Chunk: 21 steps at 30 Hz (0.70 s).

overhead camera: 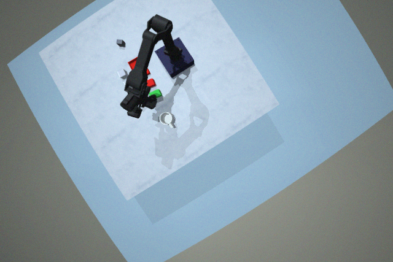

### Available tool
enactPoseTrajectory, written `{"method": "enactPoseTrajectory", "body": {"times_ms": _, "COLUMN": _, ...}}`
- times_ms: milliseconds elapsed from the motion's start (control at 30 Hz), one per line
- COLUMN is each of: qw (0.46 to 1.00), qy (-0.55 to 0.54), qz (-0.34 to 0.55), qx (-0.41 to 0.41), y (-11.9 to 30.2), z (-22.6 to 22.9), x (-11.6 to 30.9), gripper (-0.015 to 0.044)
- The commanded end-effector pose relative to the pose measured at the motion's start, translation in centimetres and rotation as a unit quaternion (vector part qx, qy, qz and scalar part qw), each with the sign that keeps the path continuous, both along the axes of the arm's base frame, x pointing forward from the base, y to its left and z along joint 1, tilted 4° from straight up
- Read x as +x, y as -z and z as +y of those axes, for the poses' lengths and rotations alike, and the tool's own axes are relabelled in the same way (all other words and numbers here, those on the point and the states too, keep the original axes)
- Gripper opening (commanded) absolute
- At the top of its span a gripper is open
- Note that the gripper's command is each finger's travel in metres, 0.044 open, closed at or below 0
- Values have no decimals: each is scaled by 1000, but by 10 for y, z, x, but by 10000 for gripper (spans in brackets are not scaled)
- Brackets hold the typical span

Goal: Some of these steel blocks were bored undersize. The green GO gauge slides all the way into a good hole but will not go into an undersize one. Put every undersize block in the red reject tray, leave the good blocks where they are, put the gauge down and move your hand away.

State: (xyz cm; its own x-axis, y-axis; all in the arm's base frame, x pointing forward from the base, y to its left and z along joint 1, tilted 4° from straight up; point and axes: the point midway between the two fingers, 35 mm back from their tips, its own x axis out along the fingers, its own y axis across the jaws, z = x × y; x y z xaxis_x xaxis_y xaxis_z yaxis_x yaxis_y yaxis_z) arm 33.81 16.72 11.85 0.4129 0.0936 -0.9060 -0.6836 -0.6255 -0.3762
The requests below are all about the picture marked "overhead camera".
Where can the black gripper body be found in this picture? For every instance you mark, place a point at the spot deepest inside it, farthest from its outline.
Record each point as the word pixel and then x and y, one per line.
pixel 136 112

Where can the red tray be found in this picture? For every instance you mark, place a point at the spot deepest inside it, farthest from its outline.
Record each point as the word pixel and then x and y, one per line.
pixel 132 65

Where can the green gauge with white pin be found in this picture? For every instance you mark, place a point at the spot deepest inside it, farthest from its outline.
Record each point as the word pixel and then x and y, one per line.
pixel 156 92

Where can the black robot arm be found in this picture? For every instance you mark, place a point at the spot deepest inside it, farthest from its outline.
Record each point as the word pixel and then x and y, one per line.
pixel 137 77

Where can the white mug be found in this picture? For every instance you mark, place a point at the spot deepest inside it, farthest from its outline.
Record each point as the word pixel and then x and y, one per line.
pixel 167 118

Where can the red block with white cylindrical pin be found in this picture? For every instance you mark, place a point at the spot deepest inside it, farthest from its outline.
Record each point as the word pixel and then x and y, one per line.
pixel 151 83

